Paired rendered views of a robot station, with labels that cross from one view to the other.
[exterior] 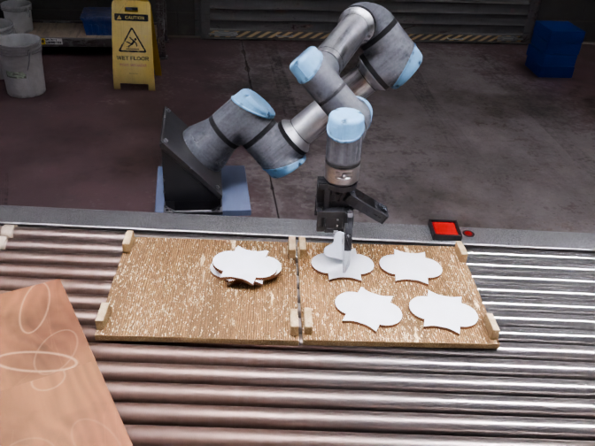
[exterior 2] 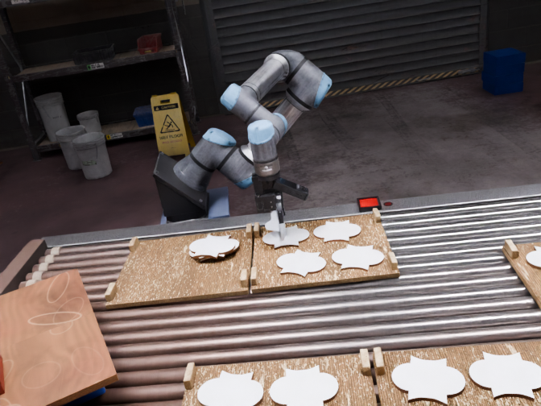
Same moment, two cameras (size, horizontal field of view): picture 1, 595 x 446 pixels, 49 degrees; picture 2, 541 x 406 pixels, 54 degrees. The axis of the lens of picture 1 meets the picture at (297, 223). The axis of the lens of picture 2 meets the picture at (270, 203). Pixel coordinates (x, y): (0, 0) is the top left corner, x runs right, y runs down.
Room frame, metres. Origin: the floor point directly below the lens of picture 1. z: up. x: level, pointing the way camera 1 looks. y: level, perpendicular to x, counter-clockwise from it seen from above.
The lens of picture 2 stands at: (-0.22, -0.30, 1.80)
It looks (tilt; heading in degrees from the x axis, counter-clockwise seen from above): 26 degrees down; 9
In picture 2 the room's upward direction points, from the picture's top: 9 degrees counter-clockwise
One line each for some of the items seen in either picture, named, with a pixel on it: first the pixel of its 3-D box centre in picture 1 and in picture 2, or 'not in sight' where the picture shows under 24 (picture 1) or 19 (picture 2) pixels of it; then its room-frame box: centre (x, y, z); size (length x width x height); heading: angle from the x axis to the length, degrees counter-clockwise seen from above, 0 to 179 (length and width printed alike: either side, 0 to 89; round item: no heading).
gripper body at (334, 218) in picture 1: (336, 203); (268, 190); (1.25, -0.08, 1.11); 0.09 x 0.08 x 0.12; 94
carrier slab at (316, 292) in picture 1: (389, 290); (320, 250); (1.18, -0.22, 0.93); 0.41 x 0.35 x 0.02; 94
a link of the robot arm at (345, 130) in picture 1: (344, 137); (262, 141); (1.25, -0.09, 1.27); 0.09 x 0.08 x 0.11; 168
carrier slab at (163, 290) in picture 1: (205, 286); (186, 265); (1.15, 0.20, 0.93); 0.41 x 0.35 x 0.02; 94
